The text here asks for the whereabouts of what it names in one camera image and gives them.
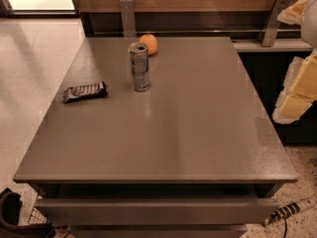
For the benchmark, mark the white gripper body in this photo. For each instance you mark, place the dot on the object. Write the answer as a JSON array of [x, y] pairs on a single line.
[[310, 25]]

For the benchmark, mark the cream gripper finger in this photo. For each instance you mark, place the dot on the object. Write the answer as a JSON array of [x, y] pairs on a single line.
[[295, 14], [299, 90]]

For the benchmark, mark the silver redbull can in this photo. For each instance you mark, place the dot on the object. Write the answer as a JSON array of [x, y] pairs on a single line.
[[139, 62]]

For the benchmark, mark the white power strip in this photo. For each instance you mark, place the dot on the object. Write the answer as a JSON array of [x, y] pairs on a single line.
[[290, 209]]

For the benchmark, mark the orange fruit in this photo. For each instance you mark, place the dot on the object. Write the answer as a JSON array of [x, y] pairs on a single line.
[[151, 42]]

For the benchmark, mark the dark snack bar wrapper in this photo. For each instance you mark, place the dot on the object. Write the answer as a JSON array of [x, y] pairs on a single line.
[[83, 92]]

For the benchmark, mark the dark curved object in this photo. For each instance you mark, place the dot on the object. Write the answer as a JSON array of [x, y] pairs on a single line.
[[10, 206]]

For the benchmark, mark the right metal bracket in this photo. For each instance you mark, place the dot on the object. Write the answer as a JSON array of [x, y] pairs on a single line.
[[269, 33]]

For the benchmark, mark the metal bracket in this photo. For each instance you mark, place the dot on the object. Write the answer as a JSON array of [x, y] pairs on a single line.
[[269, 33], [128, 18]]

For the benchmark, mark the left metal bracket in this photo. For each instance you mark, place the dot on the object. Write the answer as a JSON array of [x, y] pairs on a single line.
[[128, 18]]

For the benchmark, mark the wire mesh basket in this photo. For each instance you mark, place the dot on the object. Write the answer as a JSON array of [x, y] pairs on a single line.
[[36, 217]]

